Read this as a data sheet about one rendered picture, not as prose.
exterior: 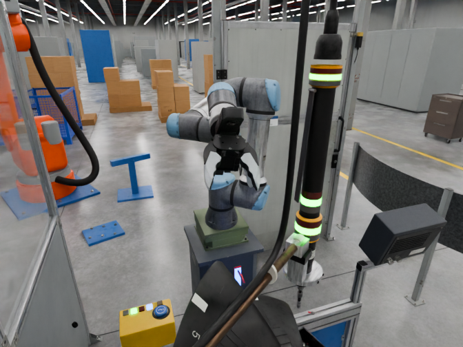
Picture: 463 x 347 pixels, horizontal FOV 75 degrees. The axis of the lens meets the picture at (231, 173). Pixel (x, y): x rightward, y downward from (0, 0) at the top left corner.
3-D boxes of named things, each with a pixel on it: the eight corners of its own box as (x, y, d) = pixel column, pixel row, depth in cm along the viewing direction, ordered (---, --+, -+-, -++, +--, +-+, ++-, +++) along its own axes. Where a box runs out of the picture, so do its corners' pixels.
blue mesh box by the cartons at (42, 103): (23, 148, 588) (8, 95, 550) (42, 131, 700) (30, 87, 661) (72, 144, 609) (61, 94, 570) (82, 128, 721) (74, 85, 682)
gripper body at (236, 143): (242, 177, 70) (237, 142, 78) (249, 150, 63) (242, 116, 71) (209, 177, 68) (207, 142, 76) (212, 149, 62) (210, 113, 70)
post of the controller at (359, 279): (354, 304, 125) (362, 266, 118) (349, 299, 128) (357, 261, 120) (359, 302, 126) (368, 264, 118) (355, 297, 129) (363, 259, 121)
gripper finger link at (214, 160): (208, 204, 61) (222, 173, 67) (210, 185, 57) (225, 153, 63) (193, 200, 61) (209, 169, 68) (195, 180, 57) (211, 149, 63)
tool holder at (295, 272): (308, 300, 51) (315, 252, 47) (271, 282, 54) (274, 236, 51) (327, 270, 57) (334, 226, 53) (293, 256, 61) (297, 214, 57)
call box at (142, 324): (124, 361, 91) (118, 336, 87) (123, 333, 100) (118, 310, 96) (177, 345, 96) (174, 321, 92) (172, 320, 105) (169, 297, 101)
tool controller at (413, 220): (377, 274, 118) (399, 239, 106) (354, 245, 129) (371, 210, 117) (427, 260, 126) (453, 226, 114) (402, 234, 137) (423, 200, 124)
